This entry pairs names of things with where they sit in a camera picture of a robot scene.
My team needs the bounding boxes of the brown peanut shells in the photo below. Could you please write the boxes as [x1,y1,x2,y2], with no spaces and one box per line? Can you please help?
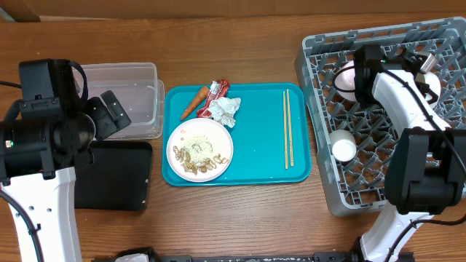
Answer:
[172,143,229,175]

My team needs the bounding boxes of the pile of white rice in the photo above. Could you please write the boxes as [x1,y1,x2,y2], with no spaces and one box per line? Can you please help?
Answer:
[183,135,215,163]

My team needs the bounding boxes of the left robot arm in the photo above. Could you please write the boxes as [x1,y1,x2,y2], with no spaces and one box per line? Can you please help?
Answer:
[1,59,131,261]

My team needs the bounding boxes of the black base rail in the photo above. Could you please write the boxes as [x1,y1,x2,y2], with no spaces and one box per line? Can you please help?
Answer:
[90,247,365,262]

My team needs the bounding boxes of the white plate with food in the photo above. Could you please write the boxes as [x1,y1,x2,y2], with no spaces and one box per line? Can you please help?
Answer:
[166,118,234,183]

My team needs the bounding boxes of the grey dishwasher rack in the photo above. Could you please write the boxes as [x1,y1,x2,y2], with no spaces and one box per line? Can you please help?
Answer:
[295,17,465,216]

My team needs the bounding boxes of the red snack wrapper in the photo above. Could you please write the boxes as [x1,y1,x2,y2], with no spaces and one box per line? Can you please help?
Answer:
[197,79,230,118]

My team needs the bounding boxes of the teal plastic serving tray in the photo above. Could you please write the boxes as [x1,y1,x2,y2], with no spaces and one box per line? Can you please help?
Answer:
[162,82,313,187]

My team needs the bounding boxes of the pink and white bowl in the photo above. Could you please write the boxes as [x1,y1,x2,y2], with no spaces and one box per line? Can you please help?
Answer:
[333,61,357,102]

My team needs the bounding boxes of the black plastic tray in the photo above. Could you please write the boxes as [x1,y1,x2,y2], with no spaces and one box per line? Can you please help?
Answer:
[74,140,152,211]

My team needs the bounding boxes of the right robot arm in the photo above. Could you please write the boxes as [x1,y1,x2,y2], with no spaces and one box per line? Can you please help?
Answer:
[353,45,465,261]

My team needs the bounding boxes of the orange carrot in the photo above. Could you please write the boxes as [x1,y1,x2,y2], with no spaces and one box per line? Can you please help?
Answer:
[181,87,210,121]

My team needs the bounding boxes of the white tissue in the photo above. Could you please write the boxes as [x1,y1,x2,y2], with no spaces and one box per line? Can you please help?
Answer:
[208,97,241,128]

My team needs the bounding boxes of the clear plastic storage bin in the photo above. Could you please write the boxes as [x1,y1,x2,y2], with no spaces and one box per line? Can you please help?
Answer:
[82,63,165,140]

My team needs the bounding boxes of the white cup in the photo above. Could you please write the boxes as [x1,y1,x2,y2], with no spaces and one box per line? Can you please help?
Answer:
[329,130,357,162]

